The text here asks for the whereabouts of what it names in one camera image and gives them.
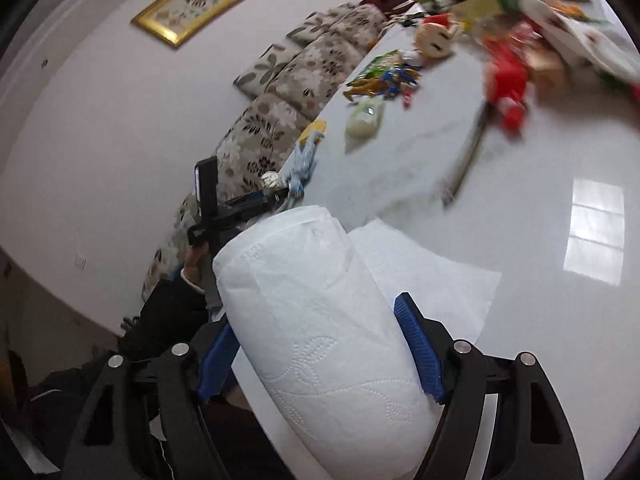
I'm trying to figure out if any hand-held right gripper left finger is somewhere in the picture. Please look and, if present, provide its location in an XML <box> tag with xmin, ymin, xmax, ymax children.
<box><xmin>60</xmin><ymin>320</ymin><xmax>238</xmax><ymax>480</ymax></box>

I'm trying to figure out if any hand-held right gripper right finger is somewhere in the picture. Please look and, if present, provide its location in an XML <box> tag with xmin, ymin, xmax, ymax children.
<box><xmin>393</xmin><ymin>291</ymin><xmax>584</xmax><ymax>480</ymax></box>

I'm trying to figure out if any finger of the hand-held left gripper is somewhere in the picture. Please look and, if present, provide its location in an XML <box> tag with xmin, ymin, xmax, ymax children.
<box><xmin>224</xmin><ymin>187</ymin><xmax>292</xmax><ymax>210</ymax></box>

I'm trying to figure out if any white paper towel roll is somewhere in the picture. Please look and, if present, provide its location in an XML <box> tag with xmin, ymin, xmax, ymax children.
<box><xmin>212</xmin><ymin>204</ymin><xmax>503</xmax><ymax>480</ymax></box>

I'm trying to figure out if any person's left forearm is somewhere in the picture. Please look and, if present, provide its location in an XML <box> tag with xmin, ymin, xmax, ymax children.
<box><xmin>119</xmin><ymin>267</ymin><xmax>212</xmax><ymax>362</ymax></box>

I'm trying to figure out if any person's left hand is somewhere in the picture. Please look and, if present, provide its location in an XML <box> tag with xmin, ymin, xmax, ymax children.
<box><xmin>182</xmin><ymin>246</ymin><xmax>208</xmax><ymax>292</ymax></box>

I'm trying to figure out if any floral patterned sofa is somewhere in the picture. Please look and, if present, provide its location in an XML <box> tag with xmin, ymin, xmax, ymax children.
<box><xmin>140</xmin><ymin>2</ymin><xmax>389</xmax><ymax>302</ymax></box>

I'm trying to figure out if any pale green plastic bottle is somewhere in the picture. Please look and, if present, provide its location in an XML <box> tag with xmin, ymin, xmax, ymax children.
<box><xmin>344</xmin><ymin>97</ymin><xmax>387</xmax><ymax>141</ymax></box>

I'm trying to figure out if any gold framed picture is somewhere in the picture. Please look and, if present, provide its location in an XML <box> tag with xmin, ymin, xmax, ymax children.
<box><xmin>130</xmin><ymin>0</ymin><xmax>260</xmax><ymax>50</ymax></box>

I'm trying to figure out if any green snack packet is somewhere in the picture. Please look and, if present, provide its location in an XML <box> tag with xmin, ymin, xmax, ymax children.
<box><xmin>360</xmin><ymin>49</ymin><xmax>407</xmax><ymax>81</ymax></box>

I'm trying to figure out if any long dark stick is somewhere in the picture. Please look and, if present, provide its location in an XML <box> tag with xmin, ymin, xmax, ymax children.
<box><xmin>441</xmin><ymin>102</ymin><xmax>492</xmax><ymax>209</ymax></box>

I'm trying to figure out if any dark cloth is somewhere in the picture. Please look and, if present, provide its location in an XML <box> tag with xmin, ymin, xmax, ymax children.
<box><xmin>359</xmin><ymin>0</ymin><xmax>417</xmax><ymax>17</ymax></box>

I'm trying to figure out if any tan plush toy red hat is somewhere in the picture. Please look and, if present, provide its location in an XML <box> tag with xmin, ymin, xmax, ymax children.
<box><xmin>415</xmin><ymin>13</ymin><xmax>464</xmax><ymax>59</ymax></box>

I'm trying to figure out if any yellow green box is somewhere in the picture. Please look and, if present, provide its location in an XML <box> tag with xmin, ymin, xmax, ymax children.
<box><xmin>451</xmin><ymin>0</ymin><xmax>522</xmax><ymax>34</ymax></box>

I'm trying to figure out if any brown box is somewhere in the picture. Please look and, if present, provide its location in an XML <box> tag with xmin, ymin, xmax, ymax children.
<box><xmin>529</xmin><ymin>49</ymin><xmax>569</xmax><ymax>94</ymax></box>

